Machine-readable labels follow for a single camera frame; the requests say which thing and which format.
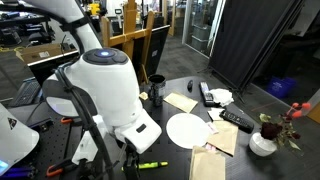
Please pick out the orange handled clamp lower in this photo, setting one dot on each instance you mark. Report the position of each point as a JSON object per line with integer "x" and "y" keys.
{"x": 63, "y": 166}

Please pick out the black remote near vase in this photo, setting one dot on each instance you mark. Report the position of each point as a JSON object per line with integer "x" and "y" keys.
{"x": 242, "y": 123}

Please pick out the black patterned mug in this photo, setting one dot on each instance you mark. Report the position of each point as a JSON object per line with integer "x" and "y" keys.
{"x": 157, "y": 89}

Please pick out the wooden easel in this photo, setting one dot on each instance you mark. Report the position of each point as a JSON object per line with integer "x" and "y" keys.
{"x": 130, "y": 33}

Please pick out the large white plate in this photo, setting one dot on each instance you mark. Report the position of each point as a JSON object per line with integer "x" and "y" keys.
{"x": 187, "y": 130}

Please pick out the small black remote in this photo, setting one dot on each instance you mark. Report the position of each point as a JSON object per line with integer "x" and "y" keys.
{"x": 190, "y": 86}

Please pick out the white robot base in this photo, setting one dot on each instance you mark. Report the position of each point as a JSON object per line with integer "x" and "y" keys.
{"x": 16, "y": 140}

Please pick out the crumpled white tissue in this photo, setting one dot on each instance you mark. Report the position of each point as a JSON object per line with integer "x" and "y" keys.
{"x": 222, "y": 96}

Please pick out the small tan packet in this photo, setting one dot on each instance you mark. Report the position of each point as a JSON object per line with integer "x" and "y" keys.
{"x": 143, "y": 95}

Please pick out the brown paper napkin centre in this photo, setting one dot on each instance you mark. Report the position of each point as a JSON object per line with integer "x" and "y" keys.
{"x": 181, "y": 102}

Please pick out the cardboard box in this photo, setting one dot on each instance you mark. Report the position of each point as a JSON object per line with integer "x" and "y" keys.
{"x": 40, "y": 52}

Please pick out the long black remote control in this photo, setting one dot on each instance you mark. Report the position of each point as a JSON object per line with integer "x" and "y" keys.
{"x": 207, "y": 96}

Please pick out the black folding screen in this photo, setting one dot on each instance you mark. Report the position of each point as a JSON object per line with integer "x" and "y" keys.
{"x": 247, "y": 30}

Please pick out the yellow-green highlighter pen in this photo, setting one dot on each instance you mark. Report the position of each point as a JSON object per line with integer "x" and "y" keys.
{"x": 152, "y": 165}

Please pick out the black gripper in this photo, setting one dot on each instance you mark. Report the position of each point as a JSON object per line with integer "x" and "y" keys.
{"x": 130, "y": 165}

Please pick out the brown paper bag far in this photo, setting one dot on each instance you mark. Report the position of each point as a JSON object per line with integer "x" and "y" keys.
{"x": 206, "y": 165}

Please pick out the black keyboard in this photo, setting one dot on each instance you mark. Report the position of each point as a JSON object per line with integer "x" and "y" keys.
{"x": 26, "y": 94}

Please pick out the white vase with flowers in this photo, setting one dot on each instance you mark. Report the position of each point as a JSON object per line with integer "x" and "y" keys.
{"x": 277, "y": 132}

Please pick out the orange handled clamp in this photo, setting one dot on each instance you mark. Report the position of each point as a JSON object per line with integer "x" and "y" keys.
{"x": 63, "y": 166}
{"x": 66, "y": 120}

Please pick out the blue bin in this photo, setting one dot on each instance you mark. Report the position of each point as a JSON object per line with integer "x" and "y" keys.
{"x": 280, "y": 87}

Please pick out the orange handled clamp upper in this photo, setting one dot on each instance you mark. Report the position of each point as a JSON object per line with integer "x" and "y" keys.
{"x": 66, "y": 120}

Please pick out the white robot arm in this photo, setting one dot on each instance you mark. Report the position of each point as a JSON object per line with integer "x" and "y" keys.
{"x": 101, "y": 89}

